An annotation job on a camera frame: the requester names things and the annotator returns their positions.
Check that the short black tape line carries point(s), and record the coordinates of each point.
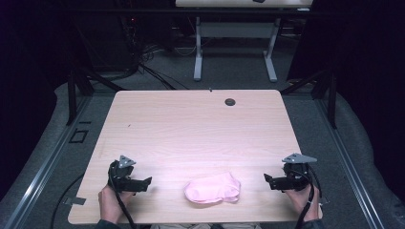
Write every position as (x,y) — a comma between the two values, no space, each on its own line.
(85,122)

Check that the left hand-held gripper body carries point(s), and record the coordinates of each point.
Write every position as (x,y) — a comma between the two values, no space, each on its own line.
(121,176)

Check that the aluminium floor rail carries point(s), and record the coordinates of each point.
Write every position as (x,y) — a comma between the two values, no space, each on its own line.
(350,165)
(47,165)

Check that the grey tape strip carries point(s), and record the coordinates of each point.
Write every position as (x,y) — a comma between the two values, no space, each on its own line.
(76,201)

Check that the round table grommet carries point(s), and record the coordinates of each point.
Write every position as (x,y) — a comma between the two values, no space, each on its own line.
(230,102)

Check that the black metal frame stand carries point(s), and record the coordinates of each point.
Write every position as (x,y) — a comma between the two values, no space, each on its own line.
(331,98)
(72,95)

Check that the white desk with metal legs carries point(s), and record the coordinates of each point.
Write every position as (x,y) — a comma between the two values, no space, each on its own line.
(235,30)

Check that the person's left hand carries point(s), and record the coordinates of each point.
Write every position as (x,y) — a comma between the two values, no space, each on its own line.
(110,200)

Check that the pink sock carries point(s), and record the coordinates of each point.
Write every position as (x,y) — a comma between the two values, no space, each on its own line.
(212,188)

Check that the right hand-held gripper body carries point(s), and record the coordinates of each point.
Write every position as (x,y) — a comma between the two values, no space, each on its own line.
(297,175)

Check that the person's right hand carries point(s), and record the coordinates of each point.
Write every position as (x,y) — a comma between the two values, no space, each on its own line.
(299,198)

